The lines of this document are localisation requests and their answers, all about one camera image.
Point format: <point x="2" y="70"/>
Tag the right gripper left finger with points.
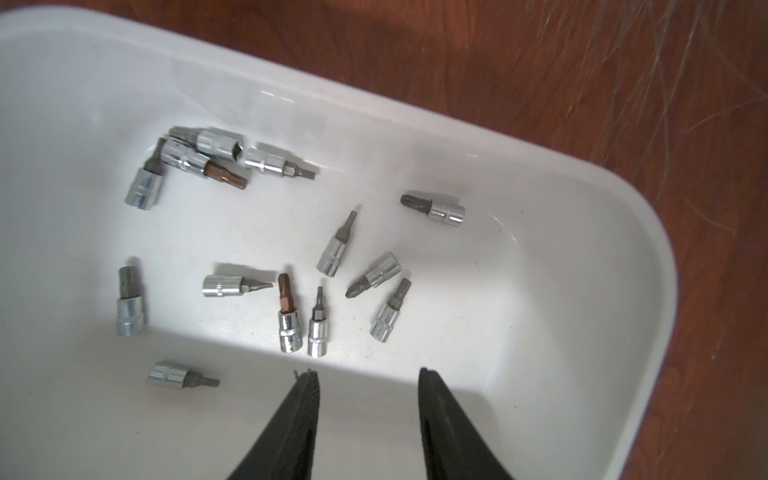
<point x="285" y="448"/>

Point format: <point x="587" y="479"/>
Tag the white plastic storage box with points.
<point x="547" y="312"/>

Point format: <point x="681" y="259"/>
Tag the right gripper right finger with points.
<point x="453" y="448"/>

